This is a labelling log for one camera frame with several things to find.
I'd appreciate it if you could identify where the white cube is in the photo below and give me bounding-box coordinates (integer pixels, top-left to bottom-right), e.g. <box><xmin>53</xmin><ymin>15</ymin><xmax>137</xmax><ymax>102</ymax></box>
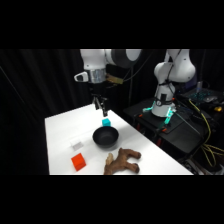
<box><xmin>69</xmin><ymin>139</ymin><xmax>84</xmax><ymax>151</ymax></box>

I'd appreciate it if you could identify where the yellow cable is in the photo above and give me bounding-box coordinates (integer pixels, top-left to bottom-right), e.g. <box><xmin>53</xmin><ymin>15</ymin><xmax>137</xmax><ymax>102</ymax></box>
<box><xmin>188</xmin><ymin>98</ymin><xmax>224</xmax><ymax>168</ymax></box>

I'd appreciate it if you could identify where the red cube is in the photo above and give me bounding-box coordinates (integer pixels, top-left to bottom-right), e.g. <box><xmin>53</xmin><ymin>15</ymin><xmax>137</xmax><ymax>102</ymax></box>
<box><xmin>70</xmin><ymin>152</ymin><xmax>88</xmax><ymax>172</ymax></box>

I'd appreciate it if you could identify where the black robot stand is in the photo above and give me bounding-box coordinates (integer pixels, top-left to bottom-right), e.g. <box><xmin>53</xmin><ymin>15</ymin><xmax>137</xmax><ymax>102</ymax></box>
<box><xmin>123</xmin><ymin>97</ymin><xmax>209</xmax><ymax>160</ymax></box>

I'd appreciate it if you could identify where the black bowl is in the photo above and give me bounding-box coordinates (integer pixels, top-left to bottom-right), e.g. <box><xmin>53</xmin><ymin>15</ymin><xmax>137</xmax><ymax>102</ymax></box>
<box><xmin>92</xmin><ymin>125</ymin><xmax>120</xmax><ymax>150</ymax></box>

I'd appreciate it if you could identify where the electronics box with lights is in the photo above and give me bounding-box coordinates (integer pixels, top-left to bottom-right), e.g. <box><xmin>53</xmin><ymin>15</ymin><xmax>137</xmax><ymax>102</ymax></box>
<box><xmin>185</xmin><ymin>87</ymin><xmax>224</xmax><ymax>104</ymax></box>

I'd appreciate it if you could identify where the brown plush animal toy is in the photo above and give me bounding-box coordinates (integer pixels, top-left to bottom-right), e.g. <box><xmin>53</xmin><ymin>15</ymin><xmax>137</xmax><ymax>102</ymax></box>
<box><xmin>103</xmin><ymin>147</ymin><xmax>142</xmax><ymax>176</ymax></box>

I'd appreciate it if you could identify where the tan wrist attachment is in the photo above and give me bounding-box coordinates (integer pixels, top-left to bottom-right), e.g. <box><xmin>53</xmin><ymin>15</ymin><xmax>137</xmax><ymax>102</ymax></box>
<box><xmin>105</xmin><ymin>75</ymin><xmax>123</xmax><ymax>86</ymax></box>

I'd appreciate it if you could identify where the black curtain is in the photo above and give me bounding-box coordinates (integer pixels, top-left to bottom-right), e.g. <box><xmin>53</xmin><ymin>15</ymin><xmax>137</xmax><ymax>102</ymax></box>
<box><xmin>0</xmin><ymin>49</ymin><xmax>224</xmax><ymax>176</ymax></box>

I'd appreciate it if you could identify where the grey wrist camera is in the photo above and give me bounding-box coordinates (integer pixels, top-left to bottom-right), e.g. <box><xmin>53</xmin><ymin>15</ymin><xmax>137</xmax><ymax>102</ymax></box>
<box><xmin>73</xmin><ymin>71</ymin><xmax>90</xmax><ymax>84</ymax></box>

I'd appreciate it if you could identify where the teal cube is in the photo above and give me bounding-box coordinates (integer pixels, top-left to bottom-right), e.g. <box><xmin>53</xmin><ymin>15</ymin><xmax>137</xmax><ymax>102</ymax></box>
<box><xmin>101</xmin><ymin>117</ymin><xmax>112</xmax><ymax>128</ymax></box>

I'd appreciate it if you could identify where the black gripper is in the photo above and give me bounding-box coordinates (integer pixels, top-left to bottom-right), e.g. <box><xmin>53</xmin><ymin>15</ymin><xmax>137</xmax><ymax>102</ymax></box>
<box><xmin>88</xmin><ymin>81</ymin><xmax>110</xmax><ymax>118</ymax></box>

